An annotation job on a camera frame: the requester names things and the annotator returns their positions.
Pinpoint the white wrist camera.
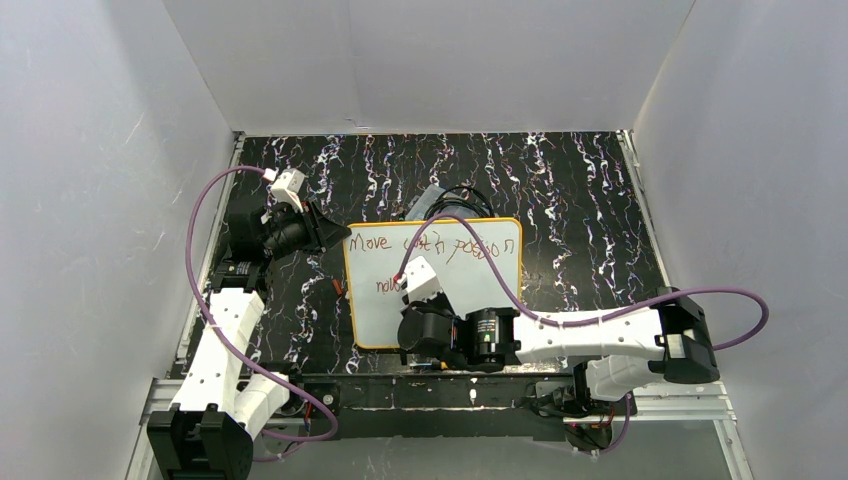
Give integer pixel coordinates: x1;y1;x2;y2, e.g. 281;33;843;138
400;256;443;305
270;168;306;209

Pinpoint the black coiled cable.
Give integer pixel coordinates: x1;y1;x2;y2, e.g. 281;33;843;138
423;186;496;222

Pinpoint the clear plastic screw box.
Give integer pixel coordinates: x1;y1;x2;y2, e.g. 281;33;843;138
401;184;496;221

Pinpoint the yellow handled screwdriver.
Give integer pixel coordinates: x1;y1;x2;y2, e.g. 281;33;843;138
408;359;449;372

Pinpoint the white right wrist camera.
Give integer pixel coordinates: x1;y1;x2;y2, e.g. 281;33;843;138
400;256;443;305

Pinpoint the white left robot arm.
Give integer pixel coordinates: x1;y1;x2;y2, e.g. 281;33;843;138
147;201;351;479

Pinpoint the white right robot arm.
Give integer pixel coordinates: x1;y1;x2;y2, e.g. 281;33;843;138
397;290;720;402

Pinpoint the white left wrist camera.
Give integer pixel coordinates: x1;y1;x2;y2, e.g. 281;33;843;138
270;168;306;209

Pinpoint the yellow framed whiteboard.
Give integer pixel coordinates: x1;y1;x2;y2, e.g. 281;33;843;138
343;217;524;350

